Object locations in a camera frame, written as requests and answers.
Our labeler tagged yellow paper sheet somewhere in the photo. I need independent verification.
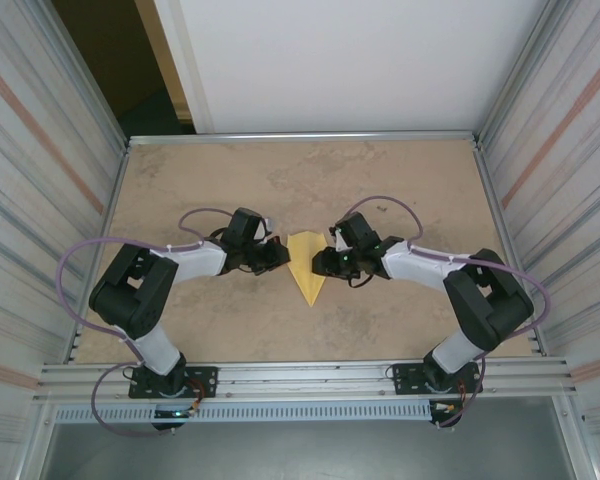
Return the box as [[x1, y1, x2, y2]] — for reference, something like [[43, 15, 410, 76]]
[[285, 231, 329, 307]]

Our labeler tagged grey metal sheet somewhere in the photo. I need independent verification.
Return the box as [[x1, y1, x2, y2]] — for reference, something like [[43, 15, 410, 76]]
[[39, 422, 579, 480]]

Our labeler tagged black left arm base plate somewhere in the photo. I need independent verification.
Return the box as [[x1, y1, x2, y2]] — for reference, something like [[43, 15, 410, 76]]
[[128, 366, 219, 400]]

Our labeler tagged aluminium frame post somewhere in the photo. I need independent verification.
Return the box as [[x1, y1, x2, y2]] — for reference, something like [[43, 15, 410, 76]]
[[477, 0, 561, 144], [44, 0, 131, 146]]

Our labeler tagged grey slotted cable duct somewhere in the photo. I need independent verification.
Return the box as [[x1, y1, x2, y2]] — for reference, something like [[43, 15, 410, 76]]
[[52, 402, 434, 424]]

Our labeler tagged black electronics board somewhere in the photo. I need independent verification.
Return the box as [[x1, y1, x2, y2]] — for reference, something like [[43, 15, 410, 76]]
[[152, 407, 197, 432], [428, 399, 462, 430]]

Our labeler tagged white board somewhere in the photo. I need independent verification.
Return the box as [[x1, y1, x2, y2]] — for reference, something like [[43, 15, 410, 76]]
[[154, 0, 551, 135]]

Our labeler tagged translucent corrugated panel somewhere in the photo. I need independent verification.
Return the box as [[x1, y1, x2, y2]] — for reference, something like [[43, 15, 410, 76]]
[[0, 0, 126, 451], [479, 0, 600, 441]]

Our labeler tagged aluminium side rail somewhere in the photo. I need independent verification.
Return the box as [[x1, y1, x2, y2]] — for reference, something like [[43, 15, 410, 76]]
[[472, 139, 549, 357], [68, 142, 131, 362]]

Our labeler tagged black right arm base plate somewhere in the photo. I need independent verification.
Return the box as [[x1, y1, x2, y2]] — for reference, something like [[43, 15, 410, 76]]
[[389, 362, 482, 397]]

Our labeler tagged wide aluminium frame rail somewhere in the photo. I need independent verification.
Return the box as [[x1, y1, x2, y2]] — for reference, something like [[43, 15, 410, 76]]
[[37, 355, 580, 405]]

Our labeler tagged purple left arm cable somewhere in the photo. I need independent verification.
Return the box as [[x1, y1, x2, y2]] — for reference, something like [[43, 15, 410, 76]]
[[59, 206, 241, 437]]

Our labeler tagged thin aluminium frame rail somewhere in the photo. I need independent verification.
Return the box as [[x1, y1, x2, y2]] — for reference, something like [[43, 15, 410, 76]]
[[126, 130, 483, 148]]

